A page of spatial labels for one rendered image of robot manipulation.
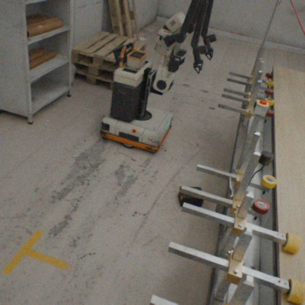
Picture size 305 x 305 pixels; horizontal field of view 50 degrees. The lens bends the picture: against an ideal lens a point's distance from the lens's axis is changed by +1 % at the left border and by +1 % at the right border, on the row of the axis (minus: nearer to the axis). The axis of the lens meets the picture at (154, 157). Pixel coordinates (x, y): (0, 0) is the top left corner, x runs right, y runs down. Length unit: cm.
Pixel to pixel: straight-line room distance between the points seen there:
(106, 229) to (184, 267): 67
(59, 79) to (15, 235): 248
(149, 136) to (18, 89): 146
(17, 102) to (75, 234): 181
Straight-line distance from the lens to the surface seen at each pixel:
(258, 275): 137
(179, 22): 317
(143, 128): 340
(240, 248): 131
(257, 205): 175
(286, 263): 156
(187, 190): 176
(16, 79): 376
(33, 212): 280
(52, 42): 445
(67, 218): 273
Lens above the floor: 195
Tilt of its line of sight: 34 degrees down
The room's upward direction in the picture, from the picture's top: 11 degrees clockwise
